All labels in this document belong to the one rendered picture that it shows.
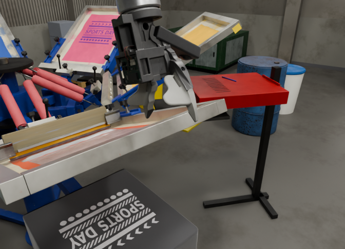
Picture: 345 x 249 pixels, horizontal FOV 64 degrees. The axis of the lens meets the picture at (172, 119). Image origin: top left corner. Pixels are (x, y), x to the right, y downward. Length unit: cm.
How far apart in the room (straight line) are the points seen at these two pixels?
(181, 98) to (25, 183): 31
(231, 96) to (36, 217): 123
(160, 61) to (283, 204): 234
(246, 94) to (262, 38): 591
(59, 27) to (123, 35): 504
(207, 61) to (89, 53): 401
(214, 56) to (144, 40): 559
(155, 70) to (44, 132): 75
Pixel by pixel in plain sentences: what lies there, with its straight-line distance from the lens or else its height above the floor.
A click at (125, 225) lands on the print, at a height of 95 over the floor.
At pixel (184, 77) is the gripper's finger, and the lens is 48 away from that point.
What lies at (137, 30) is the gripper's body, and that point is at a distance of 49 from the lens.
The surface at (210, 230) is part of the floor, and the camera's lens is 234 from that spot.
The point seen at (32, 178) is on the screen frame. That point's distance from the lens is 55.
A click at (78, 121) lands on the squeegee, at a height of 122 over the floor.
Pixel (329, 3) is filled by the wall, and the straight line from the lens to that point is 732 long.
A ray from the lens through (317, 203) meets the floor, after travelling 284.
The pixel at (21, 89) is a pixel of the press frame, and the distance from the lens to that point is 195.
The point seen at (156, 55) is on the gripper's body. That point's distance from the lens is 48.
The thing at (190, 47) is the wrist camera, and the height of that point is 161.
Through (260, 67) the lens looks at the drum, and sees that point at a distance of 337.
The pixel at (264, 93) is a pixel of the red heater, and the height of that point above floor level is 110.
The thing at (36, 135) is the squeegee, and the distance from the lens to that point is 116.
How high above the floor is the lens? 171
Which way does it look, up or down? 26 degrees down
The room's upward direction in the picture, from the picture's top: straight up
